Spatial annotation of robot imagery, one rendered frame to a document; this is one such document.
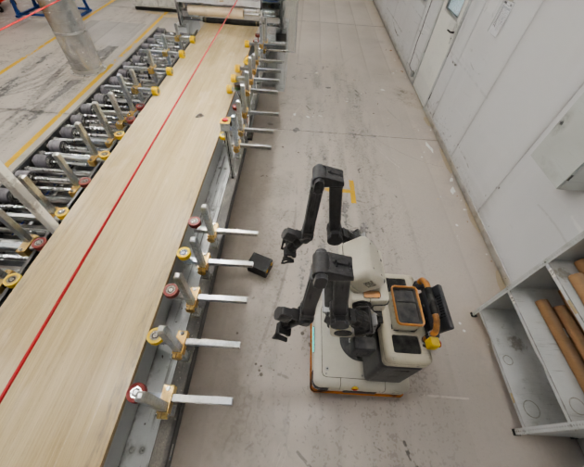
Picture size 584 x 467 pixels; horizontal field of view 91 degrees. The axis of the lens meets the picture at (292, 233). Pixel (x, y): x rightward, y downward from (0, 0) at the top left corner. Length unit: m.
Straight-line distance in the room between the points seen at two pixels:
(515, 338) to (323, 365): 1.62
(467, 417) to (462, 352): 0.47
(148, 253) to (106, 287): 0.28
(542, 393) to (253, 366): 2.10
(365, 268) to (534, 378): 2.00
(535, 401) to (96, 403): 2.71
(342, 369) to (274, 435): 0.64
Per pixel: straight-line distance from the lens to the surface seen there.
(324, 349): 2.19
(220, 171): 2.76
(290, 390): 2.40
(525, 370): 2.95
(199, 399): 1.60
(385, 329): 1.76
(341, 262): 0.91
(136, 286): 1.82
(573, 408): 2.54
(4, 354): 1.97
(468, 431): 2.73
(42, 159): 3.06
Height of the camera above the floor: 2.36
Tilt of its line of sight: 52 degrees down
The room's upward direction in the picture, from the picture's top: 5 degrees clockwise
